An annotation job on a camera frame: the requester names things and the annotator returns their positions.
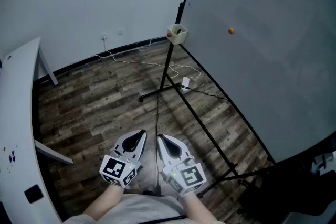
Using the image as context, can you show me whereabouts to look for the person's shirt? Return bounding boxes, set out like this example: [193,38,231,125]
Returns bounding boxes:
[62,193,219,224]

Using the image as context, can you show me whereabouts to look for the white power cable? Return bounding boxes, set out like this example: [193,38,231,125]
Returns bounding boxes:
[96,38,202,79]

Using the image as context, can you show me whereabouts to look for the person's right forearm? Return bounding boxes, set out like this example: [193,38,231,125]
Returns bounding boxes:
[182,193,219,224]

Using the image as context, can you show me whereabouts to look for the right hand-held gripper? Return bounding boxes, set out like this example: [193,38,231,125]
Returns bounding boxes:
[156,133,207,196]

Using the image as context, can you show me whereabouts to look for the light wrist strap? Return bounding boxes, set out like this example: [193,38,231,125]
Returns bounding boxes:
[181,190,200,199]

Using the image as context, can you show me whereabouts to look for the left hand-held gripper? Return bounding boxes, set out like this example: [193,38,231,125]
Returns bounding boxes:
[99,129,148,189]

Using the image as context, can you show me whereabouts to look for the white power strip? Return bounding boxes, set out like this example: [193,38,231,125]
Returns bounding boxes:
[181,76,191,93]

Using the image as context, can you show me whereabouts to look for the black power cable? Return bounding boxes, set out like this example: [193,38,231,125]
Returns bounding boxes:
[187,86,229,101]

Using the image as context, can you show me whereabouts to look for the scattered small coloured pieces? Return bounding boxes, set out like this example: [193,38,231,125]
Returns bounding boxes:
[2,145,18,165]

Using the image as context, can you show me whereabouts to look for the black office chair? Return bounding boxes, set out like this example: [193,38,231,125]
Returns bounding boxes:
[262,149,336,221]

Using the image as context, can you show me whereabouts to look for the black strap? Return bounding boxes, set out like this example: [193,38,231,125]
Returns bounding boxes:
[138,214,187,224]

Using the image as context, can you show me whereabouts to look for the cream marker holder box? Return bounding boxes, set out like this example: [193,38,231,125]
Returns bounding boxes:
[167,23,190,45]

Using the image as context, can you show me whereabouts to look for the white desk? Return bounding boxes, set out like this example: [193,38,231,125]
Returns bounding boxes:
[0,36,75,224]

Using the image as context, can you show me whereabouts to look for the flat black device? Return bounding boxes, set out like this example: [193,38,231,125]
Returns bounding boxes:
[24,184,45,204]

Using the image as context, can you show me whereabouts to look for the person's left forearm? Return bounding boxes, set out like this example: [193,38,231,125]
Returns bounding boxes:
[85,185,124,221]

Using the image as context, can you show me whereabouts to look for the large whiteboard with black frame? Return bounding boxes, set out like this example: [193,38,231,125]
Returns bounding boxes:
[174,0,336,166]

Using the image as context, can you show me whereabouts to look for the thin black hanging cable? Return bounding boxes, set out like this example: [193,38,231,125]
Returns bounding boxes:
[155,91,161,194]

